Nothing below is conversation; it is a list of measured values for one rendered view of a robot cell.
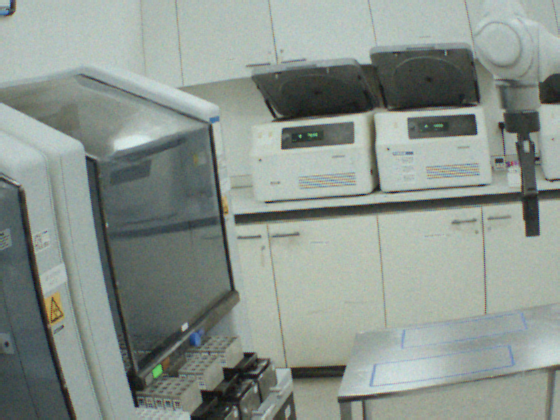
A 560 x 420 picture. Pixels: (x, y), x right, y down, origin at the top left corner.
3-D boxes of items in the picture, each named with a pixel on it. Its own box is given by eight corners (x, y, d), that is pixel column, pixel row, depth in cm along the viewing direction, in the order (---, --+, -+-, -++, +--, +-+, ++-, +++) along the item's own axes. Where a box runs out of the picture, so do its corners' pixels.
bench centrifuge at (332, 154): (252, 205, 382) (235, 70, 371) (291, 182, 440) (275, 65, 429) (371, 196, 364) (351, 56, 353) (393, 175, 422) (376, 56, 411)
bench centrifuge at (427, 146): (380, 195, 364) (358, 46, 352) (396, 174, 423) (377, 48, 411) (493, 186, 348) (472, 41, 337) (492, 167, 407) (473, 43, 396)
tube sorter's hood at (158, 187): (-34, 370, 156) (-82, 105, 145) (73, 302, 213) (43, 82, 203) (144, 392, 141) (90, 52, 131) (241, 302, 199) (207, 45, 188)
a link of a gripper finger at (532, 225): (537, 195, 126) (538, 196, 125) (539, 235, 127) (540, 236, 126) (523, 196, 127) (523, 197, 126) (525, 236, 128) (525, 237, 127)
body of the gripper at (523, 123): (539, 111, 125) (545, 163, 126) (536, 108, 133) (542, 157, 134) (503, 112, 127) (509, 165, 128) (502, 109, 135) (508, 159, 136)
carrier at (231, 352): (236, 356, 200) (232, 335, 199) (244, 356, 200) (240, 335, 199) (221, 372, 189) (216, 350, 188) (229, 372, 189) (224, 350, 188)
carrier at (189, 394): (194, 400, 171) (189, 378, 170) (203, 401, 171) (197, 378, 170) (177, 419, 160) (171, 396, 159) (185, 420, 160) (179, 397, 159)
